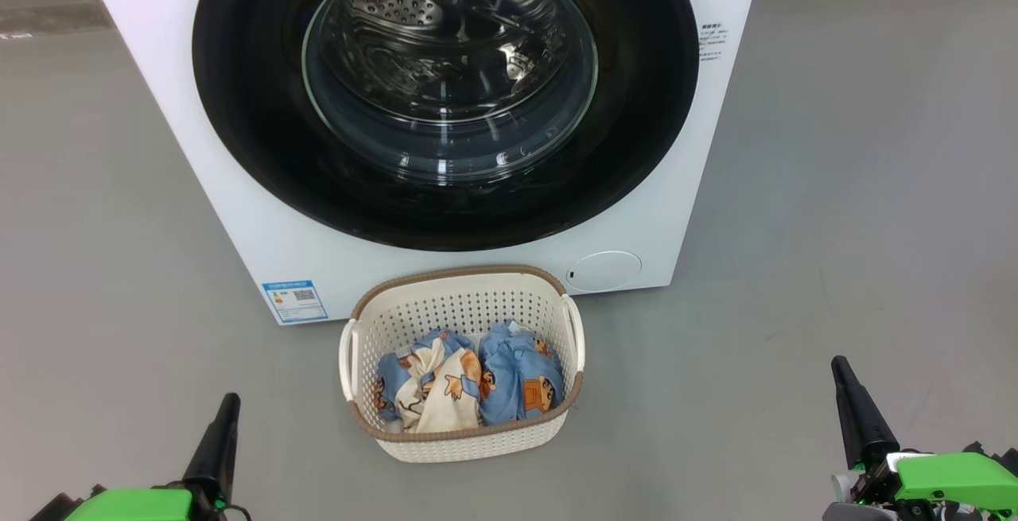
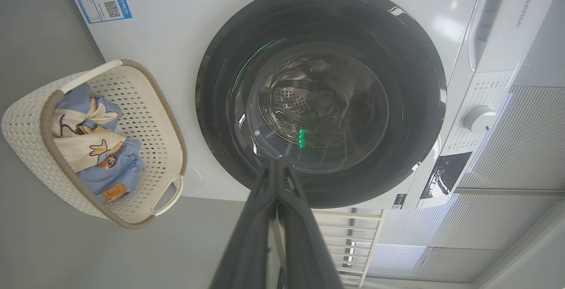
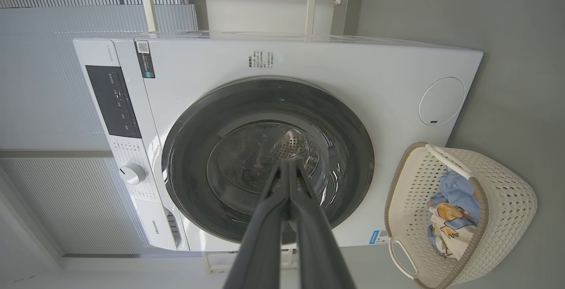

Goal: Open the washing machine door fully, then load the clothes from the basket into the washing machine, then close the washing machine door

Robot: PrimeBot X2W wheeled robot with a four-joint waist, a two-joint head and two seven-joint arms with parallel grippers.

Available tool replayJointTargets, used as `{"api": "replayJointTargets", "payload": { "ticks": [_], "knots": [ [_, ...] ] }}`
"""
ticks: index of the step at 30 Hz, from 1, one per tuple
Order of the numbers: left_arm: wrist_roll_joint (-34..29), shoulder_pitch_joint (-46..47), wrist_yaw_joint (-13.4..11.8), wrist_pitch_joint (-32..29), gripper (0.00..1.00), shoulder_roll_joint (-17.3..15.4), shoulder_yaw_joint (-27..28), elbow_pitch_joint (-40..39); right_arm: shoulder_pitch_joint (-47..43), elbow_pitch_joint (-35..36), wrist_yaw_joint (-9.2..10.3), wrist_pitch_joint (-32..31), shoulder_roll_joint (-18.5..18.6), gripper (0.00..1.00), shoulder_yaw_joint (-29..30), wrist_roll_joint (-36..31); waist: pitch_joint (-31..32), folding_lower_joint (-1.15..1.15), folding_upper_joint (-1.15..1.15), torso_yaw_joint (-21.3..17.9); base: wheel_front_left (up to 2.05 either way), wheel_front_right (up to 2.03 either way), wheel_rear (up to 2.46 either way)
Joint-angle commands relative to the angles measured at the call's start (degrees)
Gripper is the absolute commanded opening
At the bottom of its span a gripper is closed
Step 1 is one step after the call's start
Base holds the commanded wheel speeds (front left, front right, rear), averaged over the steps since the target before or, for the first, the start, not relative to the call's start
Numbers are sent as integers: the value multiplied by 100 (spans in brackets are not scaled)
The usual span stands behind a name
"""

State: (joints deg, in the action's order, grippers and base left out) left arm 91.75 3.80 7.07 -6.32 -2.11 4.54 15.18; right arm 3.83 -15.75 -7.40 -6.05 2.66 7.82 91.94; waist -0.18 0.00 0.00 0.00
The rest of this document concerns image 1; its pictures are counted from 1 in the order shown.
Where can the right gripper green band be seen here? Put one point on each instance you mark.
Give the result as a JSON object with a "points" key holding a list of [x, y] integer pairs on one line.
{"points": [[954, 481]]}

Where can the white front-load washing machine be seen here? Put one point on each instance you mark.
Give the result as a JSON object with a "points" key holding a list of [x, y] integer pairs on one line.
{"points": [[159, 68]]}

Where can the round white filter cover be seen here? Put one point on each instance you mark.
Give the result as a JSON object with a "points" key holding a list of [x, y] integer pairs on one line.
{"points": [[604, 272]]}

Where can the blue energy label sticker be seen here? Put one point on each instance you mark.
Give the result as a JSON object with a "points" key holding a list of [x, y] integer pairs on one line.
{"points": [[294, 302]]}

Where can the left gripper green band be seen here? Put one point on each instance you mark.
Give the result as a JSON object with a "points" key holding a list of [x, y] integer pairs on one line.
{"points": [[135, 505]]}

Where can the small black text sticker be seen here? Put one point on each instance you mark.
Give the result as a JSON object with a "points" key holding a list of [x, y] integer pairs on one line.
{"points": [[712, 42]]}

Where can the cream perforated laundry basket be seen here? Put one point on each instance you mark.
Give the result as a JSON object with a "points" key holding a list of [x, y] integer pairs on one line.
{"points": [[461, 306]]}

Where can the black round glass washer door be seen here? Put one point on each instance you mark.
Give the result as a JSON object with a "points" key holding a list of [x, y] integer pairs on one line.
{"points": [[238, 107]]}

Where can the blue and cream cartoon garment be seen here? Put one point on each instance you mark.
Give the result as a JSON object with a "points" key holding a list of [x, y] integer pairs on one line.
{"points": [[441, 394]]}

